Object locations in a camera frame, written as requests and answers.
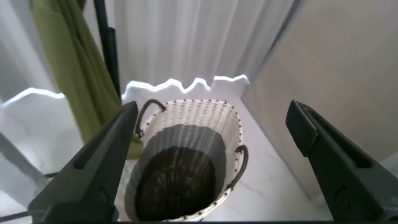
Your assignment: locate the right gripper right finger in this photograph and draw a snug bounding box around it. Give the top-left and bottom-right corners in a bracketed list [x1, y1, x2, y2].
[285, 99, 398, 222]

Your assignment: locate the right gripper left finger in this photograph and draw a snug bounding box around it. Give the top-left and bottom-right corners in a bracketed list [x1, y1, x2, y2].
[27, 100, 139, 222]

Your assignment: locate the green long-sleeved shirt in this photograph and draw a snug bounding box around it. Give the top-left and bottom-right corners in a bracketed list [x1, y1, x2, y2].
[27, 0, 144, 161]

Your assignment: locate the white laundry basket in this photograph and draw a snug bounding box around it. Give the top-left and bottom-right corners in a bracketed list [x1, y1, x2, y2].
[124, 98, 249, 222]

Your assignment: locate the black clothes rack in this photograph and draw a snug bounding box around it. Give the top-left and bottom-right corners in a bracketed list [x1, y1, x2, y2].
[0, 0, 123, 220]

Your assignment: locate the white curtain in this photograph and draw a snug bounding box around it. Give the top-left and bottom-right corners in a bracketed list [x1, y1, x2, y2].
[0, 0, 299, 103]

